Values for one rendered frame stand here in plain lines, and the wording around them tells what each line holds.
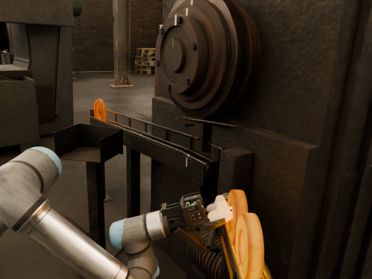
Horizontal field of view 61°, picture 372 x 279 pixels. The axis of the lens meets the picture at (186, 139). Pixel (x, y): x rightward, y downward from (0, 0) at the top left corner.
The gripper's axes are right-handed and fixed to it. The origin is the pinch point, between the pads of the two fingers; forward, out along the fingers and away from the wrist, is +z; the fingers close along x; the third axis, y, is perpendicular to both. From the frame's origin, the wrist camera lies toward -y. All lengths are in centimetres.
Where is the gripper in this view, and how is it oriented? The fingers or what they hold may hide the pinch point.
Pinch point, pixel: (236, 212)
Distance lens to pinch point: 90.3
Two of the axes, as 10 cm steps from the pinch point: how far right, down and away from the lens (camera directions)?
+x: -0.1, -3.0, 9.5
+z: 9.6, -2.5, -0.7
